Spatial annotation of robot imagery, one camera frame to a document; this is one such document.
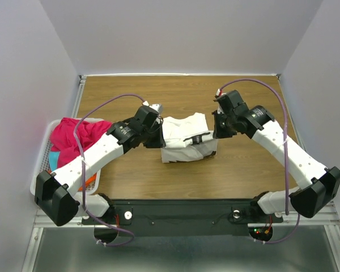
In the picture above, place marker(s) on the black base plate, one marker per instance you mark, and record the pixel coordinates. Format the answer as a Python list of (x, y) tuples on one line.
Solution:
[(187, 217)]

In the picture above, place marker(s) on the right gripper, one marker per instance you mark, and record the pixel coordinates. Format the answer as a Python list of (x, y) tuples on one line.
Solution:
[(219, 132)]

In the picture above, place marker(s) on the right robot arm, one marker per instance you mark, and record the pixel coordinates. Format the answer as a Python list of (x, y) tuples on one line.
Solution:
[(317, 184)]

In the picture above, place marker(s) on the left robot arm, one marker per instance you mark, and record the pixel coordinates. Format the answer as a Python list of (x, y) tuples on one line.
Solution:
[(56, 193)]

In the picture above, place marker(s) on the white plastic laundry basket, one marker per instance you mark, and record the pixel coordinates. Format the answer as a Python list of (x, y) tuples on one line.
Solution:
[(42, 163)]

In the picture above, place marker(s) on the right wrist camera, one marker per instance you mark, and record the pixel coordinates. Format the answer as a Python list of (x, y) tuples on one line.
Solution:
[(219, 93)]

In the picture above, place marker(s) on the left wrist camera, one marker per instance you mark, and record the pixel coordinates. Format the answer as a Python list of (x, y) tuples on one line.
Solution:
[(157, 107)]

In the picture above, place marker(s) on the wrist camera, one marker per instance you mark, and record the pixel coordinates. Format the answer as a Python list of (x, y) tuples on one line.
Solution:
[(219, 93), (157, 107)]

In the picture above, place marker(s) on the pink t shirt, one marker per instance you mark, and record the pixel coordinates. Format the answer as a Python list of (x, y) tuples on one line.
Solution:
[(63, 140)]

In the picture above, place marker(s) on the white t shirt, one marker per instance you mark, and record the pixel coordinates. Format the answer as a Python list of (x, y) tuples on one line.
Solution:
[(188, 139)]

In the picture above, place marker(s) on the cyan t shirt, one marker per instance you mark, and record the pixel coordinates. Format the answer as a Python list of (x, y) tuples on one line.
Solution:
[(53, 160)]

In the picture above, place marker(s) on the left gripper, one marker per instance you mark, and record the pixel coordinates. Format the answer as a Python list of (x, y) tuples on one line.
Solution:
[(160, 141)]

